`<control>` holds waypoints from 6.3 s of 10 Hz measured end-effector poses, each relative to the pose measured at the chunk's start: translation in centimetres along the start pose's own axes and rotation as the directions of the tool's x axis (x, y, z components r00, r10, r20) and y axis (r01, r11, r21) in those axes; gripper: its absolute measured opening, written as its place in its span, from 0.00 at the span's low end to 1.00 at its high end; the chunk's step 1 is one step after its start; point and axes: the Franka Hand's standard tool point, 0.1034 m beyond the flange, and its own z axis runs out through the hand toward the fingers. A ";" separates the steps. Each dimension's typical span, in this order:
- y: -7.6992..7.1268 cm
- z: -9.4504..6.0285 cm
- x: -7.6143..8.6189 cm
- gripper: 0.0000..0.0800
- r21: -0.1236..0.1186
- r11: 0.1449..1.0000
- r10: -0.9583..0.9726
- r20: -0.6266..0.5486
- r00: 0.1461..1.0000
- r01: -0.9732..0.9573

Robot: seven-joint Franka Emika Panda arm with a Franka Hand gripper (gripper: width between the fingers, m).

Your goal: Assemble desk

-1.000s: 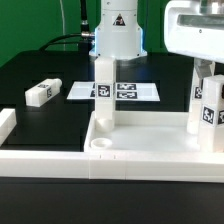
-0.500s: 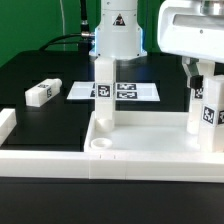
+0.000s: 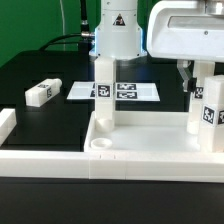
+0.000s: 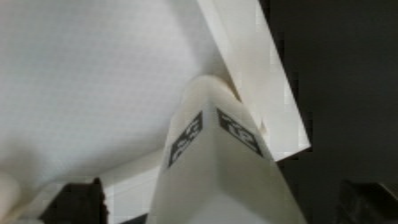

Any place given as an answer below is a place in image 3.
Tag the white left fence block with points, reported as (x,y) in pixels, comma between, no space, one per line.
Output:
(7,123)

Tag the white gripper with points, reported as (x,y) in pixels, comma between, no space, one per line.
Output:
(189,30)

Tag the white desk top tray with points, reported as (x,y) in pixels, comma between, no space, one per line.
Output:
(146,131)

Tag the white front fence bar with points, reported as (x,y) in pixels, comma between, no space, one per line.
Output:
(190,167)

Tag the marker tag sheet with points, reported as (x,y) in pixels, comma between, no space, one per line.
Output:
(123,91)

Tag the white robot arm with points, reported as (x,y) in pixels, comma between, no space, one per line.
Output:
(118,34)

